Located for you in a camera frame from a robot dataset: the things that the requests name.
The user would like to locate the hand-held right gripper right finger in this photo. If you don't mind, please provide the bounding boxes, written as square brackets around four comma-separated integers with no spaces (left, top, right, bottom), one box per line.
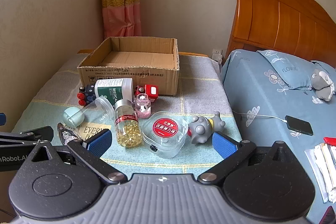
[197,132,300,185]

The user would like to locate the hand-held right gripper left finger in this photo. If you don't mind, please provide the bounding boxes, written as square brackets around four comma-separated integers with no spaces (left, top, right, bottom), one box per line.
[26,129,128,185]

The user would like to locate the grey rubber animal toy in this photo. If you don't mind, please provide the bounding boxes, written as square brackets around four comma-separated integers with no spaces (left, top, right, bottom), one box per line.
[187,112,226,145]

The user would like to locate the black handled pliers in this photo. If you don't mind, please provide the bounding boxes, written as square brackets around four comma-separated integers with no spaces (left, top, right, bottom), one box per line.
[57,123,82,146]

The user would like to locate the clear plastic jar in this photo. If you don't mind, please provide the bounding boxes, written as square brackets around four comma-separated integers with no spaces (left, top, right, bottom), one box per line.
[83,97,116,125]

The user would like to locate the glass bottle yellow capsules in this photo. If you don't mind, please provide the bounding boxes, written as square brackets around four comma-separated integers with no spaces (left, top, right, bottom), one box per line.
[114,99,143,148]

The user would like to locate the mint green lid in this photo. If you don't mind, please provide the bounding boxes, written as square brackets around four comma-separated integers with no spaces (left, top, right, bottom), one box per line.
[63,106,85,126]

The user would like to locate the white bottle green label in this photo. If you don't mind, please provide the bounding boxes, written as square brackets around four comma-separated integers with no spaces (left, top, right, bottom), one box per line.
[94,78,134,106]

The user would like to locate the clear container red label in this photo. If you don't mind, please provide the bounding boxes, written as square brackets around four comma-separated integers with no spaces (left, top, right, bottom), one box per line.
[142,111,189,159]

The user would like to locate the brown cardboard box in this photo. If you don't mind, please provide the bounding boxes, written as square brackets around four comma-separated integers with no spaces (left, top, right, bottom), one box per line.
[77,37,180,96]

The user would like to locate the beige printed card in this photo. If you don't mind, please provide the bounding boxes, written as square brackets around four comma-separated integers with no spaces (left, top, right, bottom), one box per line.
[78,123,112,141]

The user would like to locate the small pink bottle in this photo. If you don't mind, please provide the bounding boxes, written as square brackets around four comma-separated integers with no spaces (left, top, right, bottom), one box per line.
[134,94,152,119]

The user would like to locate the blue floral bed sheet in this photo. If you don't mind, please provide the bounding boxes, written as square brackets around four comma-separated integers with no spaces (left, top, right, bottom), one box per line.
[221,49,336,224]

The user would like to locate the red toy car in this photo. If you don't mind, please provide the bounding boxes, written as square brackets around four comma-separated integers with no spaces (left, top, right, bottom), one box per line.
[134,84,160,104]

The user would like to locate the dark smartphone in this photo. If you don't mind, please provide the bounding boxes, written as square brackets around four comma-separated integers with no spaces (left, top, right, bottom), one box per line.
[285,115,314,136]

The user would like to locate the blue floral pillow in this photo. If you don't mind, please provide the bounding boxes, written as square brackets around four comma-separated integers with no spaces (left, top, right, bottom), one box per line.
[257,49,336,91]

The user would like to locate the stack of papers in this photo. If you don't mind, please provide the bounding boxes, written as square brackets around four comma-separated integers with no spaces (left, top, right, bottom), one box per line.
[304,143,336,204]

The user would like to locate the grey plush toy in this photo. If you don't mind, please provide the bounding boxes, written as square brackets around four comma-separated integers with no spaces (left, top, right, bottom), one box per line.
[311,68,336,102]

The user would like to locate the wooden bed headboard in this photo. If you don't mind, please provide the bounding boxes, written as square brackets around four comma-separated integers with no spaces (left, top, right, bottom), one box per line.
[226,0,336,69]

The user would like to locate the white charging cable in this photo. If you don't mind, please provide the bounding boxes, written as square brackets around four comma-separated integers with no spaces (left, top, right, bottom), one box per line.
[232,109,288,124]

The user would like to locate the white wall socket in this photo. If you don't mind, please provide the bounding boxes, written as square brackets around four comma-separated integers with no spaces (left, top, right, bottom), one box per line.
[211,49,224,62]

